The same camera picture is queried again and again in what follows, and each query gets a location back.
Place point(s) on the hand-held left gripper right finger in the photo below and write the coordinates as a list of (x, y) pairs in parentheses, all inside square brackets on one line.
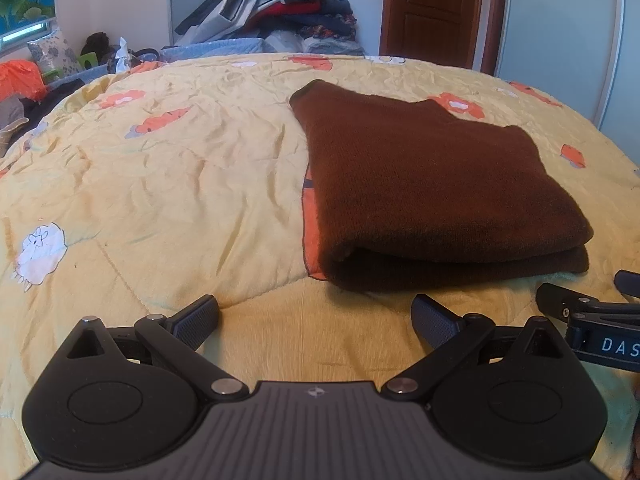
[(434, 321)]

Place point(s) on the dark plush toy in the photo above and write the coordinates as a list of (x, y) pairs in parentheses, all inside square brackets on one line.
[(96, 42)]

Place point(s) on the orange cloth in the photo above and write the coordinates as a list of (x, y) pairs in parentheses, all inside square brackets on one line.
[(20, 80)]

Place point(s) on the grey framed panel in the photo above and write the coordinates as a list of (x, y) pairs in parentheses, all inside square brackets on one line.
[(187, 7)]

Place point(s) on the dark cloth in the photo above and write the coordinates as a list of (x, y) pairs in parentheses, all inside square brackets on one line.
[(55, 97)]

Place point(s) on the floral pillow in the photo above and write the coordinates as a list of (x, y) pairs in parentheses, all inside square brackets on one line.
[(50, 50)]

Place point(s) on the brown knit sweater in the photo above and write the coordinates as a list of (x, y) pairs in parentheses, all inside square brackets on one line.
[(425, 175)]

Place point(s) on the yellow printed blanket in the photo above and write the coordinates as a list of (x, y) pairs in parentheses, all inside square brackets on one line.
[(175, 185)]

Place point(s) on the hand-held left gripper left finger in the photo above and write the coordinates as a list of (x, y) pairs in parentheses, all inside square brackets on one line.
[(197, 316)]

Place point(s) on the green plastic chair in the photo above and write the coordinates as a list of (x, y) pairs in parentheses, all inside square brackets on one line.
[(89, 60)]

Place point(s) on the blue quilted blanket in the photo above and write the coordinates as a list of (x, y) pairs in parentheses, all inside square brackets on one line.
[(215, 49)]

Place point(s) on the white window frame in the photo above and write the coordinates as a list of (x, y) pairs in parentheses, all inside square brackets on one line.
[(25, 35)]

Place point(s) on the white sliding wardrobe door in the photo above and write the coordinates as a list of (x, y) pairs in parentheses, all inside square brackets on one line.
[(560, 30)]

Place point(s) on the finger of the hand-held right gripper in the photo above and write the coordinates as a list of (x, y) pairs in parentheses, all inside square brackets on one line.
[(629, 281), (560, 297)]

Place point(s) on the pile of clothes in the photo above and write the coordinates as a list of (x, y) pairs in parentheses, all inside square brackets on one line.
[(280, 5)]

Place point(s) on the brown wooden door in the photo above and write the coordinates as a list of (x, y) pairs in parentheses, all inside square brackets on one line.
[(435, 10)]

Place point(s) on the white crumpled tissue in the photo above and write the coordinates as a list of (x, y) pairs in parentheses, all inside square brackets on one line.
[(120, 57)]

